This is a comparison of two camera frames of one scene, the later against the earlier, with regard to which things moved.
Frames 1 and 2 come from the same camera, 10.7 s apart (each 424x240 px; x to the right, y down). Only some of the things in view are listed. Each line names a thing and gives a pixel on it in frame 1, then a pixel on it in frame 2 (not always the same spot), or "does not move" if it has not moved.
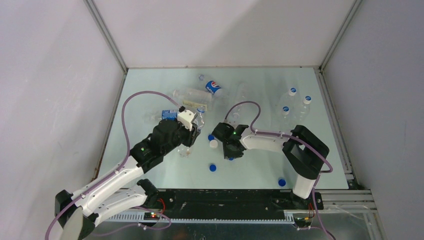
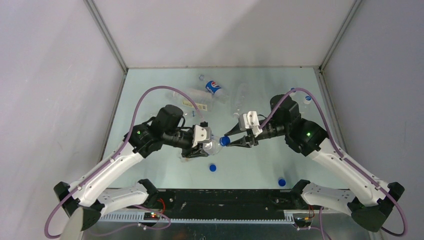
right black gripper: [228, 154] -> [242, 142]
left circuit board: [151, 216] does not move
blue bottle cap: [282, 182] does not move
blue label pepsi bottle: [198, 120] -> [213, 147]
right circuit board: [302, 222] does not move
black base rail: [232, 204] does not move
